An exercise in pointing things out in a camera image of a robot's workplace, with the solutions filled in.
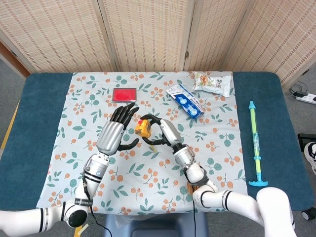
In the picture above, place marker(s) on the silver snack bag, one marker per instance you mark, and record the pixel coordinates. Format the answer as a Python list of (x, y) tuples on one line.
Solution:
[(212, 84)]

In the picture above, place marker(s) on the metal screen hinge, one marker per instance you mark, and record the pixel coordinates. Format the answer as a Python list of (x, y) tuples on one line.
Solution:
[(186, 54)]

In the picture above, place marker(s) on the black white sneaker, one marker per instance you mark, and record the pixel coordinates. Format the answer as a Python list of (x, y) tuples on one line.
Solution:
[(311, 155)]

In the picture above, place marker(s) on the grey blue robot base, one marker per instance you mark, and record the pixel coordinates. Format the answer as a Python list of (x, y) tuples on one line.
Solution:
[(155, 225)]

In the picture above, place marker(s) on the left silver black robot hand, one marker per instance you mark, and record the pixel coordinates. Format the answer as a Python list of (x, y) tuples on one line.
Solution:
[(109, 137)]

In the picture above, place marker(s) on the black caster wheel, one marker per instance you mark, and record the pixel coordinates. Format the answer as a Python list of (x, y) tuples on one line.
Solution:
[(308, 214)]

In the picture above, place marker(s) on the green blue water pump toy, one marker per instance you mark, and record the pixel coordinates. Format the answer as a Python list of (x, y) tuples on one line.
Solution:
[(255, 143)]

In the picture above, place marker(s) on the black equipment frame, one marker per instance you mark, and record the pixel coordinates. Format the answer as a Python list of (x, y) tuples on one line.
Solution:
[(304, 138)]

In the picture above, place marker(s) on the white power strip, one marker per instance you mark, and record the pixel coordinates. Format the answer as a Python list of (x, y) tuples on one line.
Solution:
[(307, 98)]

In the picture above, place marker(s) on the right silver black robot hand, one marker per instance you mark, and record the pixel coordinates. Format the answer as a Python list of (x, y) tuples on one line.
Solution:
[(169, 132)]

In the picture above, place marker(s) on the woven bamboo screen panel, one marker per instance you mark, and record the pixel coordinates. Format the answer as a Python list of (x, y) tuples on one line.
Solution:
[(279, 37), (214, 32), (56, 34), (148, 32)]

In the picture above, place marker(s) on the clear tub of rubber bands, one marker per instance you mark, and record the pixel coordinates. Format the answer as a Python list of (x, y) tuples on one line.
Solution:
[(190, 188)]

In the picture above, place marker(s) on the yellow tape measure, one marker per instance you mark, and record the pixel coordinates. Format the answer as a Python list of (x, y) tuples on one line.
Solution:
[(143, 129)]

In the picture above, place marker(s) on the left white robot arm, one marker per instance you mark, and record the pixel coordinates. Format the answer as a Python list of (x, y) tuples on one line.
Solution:
[(93, 170)]

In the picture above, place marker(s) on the blue white blister package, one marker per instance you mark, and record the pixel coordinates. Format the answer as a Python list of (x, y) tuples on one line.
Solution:
[(186, 102)]

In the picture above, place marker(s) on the floral fruit print tablecloth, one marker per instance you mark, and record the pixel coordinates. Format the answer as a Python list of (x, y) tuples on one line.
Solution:
[(148, 195)]

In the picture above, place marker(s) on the red ink pad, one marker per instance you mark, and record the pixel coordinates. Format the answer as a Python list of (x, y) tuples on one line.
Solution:
[(124, 95)]

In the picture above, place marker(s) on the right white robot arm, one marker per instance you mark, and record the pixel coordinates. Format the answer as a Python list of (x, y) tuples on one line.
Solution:
[(197, 172)]

